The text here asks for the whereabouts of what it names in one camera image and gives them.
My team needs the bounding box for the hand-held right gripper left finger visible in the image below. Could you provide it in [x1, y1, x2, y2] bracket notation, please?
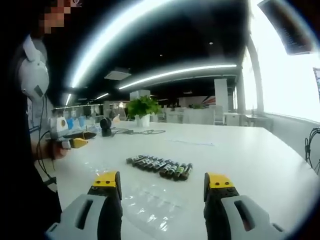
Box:
[46, 171, 124, 240]

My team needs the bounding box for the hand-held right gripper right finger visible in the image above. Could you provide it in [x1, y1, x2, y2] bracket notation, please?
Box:
[203, 171, 289, 240]

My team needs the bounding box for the clear plastic bag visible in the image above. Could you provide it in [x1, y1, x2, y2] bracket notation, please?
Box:
[83, 162, 182, 227]

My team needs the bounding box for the row of brown medicine bottles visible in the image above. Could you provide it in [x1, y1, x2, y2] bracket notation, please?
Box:
[125, 154, 194, 182]

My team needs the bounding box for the person's left hand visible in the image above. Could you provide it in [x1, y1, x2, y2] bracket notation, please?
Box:
[44, 141, 68, 160]

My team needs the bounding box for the black round desk device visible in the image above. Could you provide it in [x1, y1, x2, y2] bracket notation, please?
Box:
[99, 117, 114, 137]

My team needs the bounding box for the white chest-worn device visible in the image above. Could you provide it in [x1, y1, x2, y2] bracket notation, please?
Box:
[17, 34, 51, 99]

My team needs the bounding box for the person in dark clothes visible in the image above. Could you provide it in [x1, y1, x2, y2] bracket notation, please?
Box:
[0, 24, 63, 240]

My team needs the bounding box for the green plant in white pot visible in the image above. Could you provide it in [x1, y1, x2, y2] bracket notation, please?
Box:
[125, 95, 164, 127]

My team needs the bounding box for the ceiling air conditioner unit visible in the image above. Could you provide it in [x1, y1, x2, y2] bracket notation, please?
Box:
[104, 69, 132, 81]

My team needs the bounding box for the long ceiling light strip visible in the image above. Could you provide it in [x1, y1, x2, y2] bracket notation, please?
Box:
[117, 64, 238, 91]
[70, 0, 181, 89]

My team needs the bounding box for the black cable of worn device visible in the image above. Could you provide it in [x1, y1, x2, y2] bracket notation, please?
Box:
[34, 94, 59, 187]

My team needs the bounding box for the black cable on table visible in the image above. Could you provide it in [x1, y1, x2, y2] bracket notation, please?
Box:
[111, 127, 167, 136]

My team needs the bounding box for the bundle of black cables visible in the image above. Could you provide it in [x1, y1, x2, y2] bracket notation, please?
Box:
[304, 127, 320, 176]

